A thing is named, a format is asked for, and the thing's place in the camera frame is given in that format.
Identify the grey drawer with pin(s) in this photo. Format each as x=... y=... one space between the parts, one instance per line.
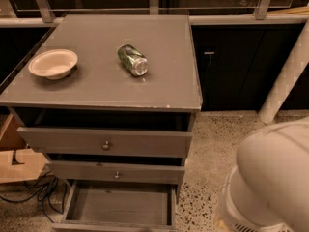
x=155 y=170
x=119 y=207
x=113 y=133

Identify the metal window railing frame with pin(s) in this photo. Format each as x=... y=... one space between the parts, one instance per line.
x=47 y=13

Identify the white diagonal pillar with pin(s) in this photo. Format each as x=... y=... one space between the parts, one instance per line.
x=291 y=72

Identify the white paper bowl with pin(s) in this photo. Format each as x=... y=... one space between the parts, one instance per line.
x=53 y=64

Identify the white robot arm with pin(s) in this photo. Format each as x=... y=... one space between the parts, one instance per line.
x=269 y=186

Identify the green soda can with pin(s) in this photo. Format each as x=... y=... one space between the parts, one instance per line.
x=133 y=60

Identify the grey drawer cabinet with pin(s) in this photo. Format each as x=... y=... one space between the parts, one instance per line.
x=100 y=81

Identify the black low wall cabinet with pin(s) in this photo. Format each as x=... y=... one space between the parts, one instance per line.
x=237 y=64

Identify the grey bottom drawer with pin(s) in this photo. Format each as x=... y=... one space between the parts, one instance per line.
x=119 y=207

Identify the grey top drawer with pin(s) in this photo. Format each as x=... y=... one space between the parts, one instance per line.
x=113 y=133

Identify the grey middle drawer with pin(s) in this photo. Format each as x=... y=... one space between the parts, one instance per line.
x=155 y=170

